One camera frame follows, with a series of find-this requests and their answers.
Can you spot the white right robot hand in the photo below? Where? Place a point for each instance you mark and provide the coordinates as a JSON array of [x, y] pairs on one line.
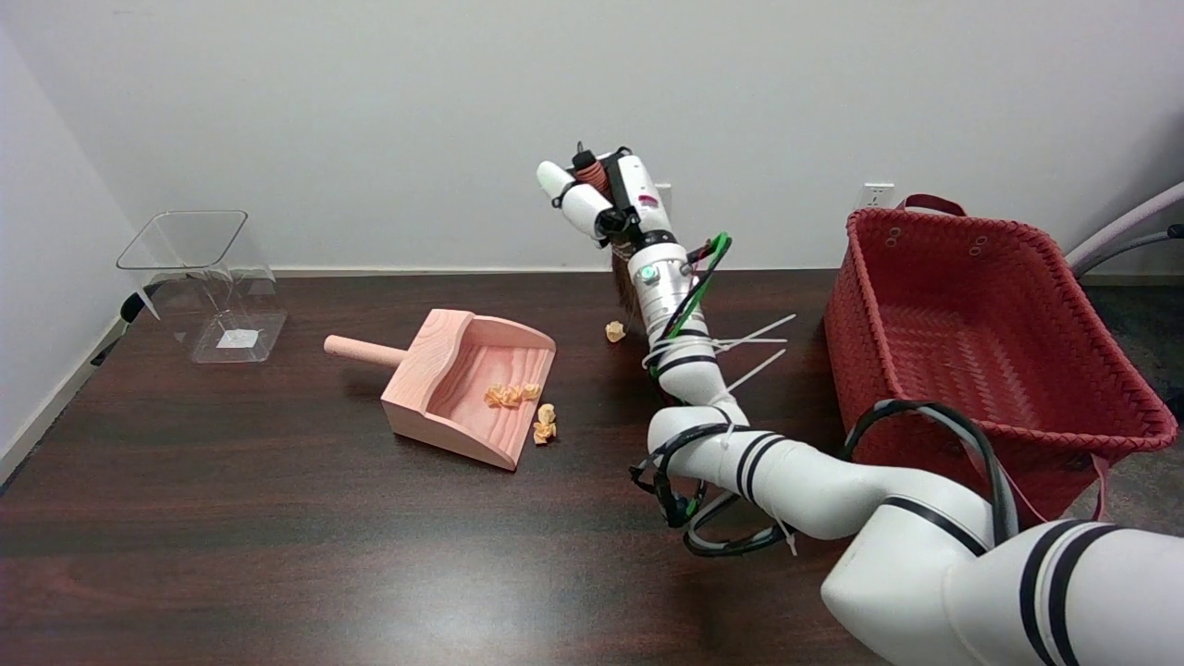
[[638, 194]]

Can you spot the small brown bristle broom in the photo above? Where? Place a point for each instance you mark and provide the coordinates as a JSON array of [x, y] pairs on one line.
[[627, 291]]

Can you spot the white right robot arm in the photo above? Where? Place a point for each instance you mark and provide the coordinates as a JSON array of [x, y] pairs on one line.
[[666, 291]]

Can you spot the pink wooden dustpan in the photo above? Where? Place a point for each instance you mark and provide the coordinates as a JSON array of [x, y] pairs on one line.
[[444, 388]]

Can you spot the red woven basket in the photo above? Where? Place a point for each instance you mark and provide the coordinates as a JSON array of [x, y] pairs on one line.
[[999, 370]]

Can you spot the clear plastic container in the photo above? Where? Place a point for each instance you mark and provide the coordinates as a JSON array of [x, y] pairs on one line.
[[236, 338]]

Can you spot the pale curved chair tube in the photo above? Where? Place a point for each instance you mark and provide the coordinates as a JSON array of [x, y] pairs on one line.
[[1128, 222]]

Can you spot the dark curved chair tube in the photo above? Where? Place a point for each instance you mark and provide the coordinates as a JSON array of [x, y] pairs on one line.
[[1138, 242]]

